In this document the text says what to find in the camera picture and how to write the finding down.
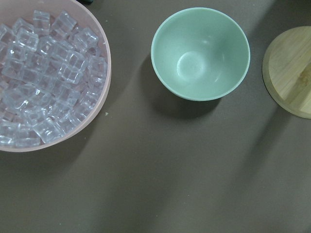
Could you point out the pile of clear ice cubes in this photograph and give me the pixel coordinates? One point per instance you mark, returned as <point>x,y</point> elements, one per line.
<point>52,73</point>

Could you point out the wooden cup tree stand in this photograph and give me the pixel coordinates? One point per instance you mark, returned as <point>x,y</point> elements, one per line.
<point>286,70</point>

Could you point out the mint green bowl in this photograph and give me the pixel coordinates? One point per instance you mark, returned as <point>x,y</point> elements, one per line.
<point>200,54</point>

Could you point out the pink bowl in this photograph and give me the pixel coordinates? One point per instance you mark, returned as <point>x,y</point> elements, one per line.
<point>12,9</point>

